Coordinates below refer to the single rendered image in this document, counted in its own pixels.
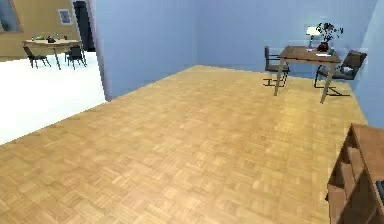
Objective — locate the brown wooden table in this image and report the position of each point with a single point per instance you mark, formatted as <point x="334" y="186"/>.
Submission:
<point x="301" y="54"/>

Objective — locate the black dining chair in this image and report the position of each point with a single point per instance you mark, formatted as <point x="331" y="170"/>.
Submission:
<point x="33" y="56"/>
<point x="75" y="55"/>

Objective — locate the dark room door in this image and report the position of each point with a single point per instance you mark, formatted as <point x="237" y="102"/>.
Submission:
<point x="83" y="25"/>

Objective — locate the white flat book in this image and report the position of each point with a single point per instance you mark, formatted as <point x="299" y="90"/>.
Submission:
<point x="322" y="54"/>

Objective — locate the white table lamp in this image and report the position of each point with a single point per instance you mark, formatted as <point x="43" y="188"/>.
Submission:
<point x="312" y="32"/>

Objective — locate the light wooden dining table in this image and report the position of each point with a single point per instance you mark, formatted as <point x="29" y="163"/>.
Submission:
<point x="53" y="43"/>

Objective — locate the dark house plant in red pot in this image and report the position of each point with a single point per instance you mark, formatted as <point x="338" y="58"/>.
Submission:
<point x="327" y="35"/>

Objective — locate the black kettle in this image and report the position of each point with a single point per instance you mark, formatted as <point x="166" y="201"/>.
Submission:
<point x="50" y="39"/>

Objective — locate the framed picture with grey print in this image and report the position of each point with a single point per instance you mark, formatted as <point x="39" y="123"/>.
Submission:
<point x="64" y="16"/>

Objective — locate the green food item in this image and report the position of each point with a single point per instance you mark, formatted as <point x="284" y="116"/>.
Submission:
<point x="40" y="37"/>

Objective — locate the brown wooden shelf unit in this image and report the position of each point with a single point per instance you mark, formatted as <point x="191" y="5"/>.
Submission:
<point x="363" y="173"/>

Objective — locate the brown chair with black frame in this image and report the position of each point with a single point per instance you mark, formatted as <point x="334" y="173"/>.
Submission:
<point x="274" y="66"/>
<point x="350" y="63"/>

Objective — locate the window with wooden frame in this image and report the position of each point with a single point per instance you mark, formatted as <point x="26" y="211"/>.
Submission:
<point x="8" y="15"/>

